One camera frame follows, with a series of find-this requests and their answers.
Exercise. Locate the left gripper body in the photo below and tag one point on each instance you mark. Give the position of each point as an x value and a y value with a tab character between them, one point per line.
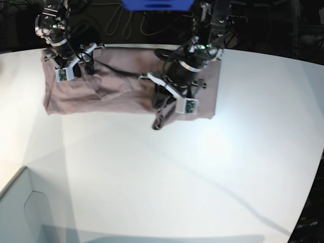
163	86

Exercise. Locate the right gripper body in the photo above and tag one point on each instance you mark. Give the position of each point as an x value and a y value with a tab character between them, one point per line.
66	56

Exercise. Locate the mauve pink t-shirt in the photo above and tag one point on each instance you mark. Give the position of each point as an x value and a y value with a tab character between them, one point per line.
104	91

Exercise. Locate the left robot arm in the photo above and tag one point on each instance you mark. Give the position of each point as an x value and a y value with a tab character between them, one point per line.
206	43

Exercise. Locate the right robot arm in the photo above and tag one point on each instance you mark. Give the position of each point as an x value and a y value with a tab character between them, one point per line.
52	25

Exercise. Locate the blue plastic crate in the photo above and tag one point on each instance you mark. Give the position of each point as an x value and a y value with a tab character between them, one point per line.
157	5

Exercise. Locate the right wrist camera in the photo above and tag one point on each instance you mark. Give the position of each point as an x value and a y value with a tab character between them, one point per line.
64	74

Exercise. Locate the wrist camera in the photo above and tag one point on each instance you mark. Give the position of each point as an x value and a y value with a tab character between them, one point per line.
64	74
186	106

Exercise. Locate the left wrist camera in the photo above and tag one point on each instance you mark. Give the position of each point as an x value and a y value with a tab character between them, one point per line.
186	106

